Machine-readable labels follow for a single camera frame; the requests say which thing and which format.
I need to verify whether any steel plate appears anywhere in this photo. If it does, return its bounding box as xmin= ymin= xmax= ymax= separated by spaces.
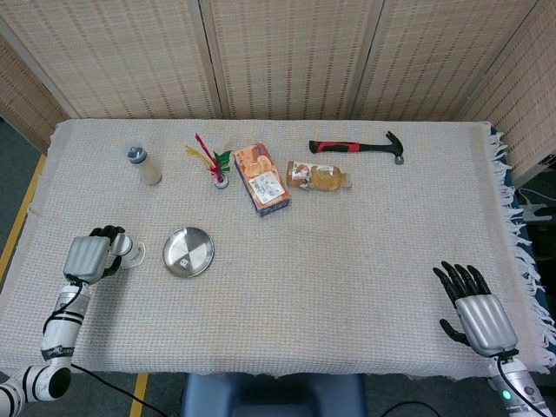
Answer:
xmin=161 ymin=226 xmax=215 ymax=279

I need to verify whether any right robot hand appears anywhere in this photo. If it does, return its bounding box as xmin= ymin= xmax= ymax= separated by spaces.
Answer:
xmin=432 ymin=261 xmax=520 ymax=358

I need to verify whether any white paper cup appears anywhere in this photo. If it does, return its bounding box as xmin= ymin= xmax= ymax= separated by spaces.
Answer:
xmin=109 ymin=233 xmax=147 ymax=269

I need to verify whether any orange printed carton box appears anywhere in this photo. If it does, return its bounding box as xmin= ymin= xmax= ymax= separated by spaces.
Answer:
xmin=233 ymin=141 xmax=293 ymax=218

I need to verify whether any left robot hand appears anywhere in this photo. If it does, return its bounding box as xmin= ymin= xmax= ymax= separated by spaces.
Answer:
xmin=63 ymin=225 xmax=126 ymax=286

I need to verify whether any colourful feather shuttlecock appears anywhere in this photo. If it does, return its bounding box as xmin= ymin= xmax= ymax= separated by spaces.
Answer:
xmin=185 ymin=132 xmax=234 ymax=189

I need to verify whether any white woven fringed tablecloth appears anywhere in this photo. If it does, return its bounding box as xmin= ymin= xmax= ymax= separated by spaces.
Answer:
xmin=0 ymin=117 xmax=556 ymax=378

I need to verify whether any black cable on floor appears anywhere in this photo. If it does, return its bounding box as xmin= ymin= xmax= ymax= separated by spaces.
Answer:
xmin=380 ymin=400 xmax=492 ymax=417

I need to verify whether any amber drink bottle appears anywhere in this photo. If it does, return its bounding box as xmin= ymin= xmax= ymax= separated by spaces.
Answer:
xmin=285 ymin=160 xmax=353 ymax=192

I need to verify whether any white bracket on dark stand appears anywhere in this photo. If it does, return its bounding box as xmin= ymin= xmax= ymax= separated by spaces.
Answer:
xmin=519 ymin=187 xmax=553 ymax=223

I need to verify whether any red and black claw hammer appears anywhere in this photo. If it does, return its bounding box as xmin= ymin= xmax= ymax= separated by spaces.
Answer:
xmin=308 ymin=130 xmax=407 ymax=166

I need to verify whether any woven folding screen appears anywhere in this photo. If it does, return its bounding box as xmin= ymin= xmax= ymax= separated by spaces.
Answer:
xmin=0 ymin=0 xmax=556 ymax=183

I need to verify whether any clear bottle with blue cap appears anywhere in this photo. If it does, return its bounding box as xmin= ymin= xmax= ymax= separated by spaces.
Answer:
xmin=125 ymin=145 xmax=163 ymax=187

